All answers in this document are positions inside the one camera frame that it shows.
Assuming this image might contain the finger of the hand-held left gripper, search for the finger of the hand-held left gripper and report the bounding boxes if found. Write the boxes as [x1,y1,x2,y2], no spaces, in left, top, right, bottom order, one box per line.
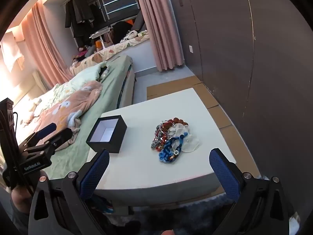
[41,128,73,157]
[19,123,57,148]

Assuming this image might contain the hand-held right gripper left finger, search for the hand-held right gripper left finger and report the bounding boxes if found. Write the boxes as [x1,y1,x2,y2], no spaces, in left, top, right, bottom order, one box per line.
[28,149,110,235]

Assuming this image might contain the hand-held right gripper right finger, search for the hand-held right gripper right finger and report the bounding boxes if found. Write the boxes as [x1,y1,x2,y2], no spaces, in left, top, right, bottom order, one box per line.
[209,148,297,235]

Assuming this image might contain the black jewelry box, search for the black jewelry box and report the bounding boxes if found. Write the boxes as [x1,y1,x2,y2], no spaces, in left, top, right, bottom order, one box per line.
[86,115,128,154]

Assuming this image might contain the white sheer scrunchie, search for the white sheer scrunchie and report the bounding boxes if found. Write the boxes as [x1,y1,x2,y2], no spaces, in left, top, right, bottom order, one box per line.
[171,123,200,153]

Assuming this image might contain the blue knotted cord bracelet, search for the blue knotted cord bracelet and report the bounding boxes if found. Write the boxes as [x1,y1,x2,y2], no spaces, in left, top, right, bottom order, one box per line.
[158,132,189,163]

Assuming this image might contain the brown bead bracelet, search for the brown bead bracelet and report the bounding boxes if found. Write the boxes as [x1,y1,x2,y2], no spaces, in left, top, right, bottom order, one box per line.
[162,117,189,131]

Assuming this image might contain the person's left hand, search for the person's left hand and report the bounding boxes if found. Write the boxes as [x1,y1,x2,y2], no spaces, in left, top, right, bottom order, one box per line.
[10,170,49,216]

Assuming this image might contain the orange floral blanket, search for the orange floral blanket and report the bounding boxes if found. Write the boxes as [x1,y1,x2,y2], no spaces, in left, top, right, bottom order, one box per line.
[21,80,103,150]

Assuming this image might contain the bed with green sheet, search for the bed with green sheet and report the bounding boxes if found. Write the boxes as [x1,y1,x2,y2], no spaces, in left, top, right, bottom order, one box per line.
[12,55,136,180]

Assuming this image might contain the white radiator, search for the white radiator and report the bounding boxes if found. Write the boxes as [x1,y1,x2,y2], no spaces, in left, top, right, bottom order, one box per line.
[35,69,50,91]

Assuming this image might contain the light green quilt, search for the light green quilt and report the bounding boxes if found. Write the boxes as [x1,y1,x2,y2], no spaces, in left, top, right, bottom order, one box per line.
[52,62,108,96]

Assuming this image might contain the pink curtain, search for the pink curtain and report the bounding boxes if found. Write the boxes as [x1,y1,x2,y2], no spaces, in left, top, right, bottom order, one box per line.
[20,1,74,89]
[132,0,185,72]

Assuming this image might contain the white hanging cloth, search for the white hanging cloth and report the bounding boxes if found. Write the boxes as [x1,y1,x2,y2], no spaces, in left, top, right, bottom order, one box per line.
[0,37,24,73]

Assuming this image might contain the floral comforter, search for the floral comforter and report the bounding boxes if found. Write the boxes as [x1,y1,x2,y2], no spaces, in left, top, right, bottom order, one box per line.
[69,30,150,75]

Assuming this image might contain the flat brown cardboard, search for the flat brown cardboard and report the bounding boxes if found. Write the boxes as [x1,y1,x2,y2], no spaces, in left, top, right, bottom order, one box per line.
[146,75,260,178]

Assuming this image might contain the white small rack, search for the white small rack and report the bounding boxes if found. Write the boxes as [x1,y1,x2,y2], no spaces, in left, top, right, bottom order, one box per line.
[90,28,114,50]

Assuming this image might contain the hanging dark clothes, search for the hanging dark clothes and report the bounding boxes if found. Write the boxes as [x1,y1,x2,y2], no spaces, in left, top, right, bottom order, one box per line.
[65,0,95,39]

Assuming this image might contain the dark brown wardrobe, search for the dark brown wardrobe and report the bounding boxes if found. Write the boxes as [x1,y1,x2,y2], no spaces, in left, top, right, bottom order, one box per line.
[169,0,311,178]

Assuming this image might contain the black bag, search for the black bag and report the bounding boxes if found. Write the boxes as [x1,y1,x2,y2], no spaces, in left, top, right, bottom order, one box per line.
[113,21,134,43]

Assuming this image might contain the window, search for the window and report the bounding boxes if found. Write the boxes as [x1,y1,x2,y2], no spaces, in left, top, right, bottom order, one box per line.
[91,0,143,23]

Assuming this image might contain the black cable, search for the black cable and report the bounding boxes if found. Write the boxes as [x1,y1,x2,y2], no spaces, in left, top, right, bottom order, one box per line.
[13,112,19,139]

